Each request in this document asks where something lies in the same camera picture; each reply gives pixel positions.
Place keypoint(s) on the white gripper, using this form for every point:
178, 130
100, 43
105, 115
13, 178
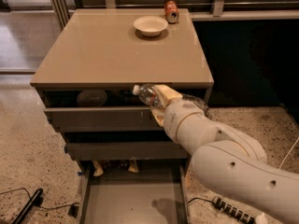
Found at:
177, 116

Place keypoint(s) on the clear plastic water bottle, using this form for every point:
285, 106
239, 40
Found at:
148, 96

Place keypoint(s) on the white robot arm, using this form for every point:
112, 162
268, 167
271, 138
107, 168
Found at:
226, 160

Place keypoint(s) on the grey top drawer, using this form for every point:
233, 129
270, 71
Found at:
101, 119

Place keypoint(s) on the grey drawer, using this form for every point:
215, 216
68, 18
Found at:
101, 119
153, 195
125, 151

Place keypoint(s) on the grey drawer cabinet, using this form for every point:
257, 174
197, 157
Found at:
100, 49

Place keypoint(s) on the dark round object in drawer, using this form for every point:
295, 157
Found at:
91, 98

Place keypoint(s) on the grey middle drawer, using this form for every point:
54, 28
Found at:
125, 151

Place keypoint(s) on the snack bags in drawer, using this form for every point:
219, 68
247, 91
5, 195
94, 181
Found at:
101, 166

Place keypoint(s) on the grey bottom drawer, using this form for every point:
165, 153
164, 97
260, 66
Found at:
153, 195

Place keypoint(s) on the white paper bowl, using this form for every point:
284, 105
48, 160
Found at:
150, 26

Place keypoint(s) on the orange soda can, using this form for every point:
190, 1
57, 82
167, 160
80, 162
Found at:
171, 11

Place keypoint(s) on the black power strip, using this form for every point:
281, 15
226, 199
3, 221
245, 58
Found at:
232, 211

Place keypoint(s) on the black adapter on floor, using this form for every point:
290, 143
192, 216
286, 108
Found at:
73, 210

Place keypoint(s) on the black bar on floor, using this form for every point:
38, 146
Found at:
34, 201

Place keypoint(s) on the white plug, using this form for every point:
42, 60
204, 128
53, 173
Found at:
261, 219

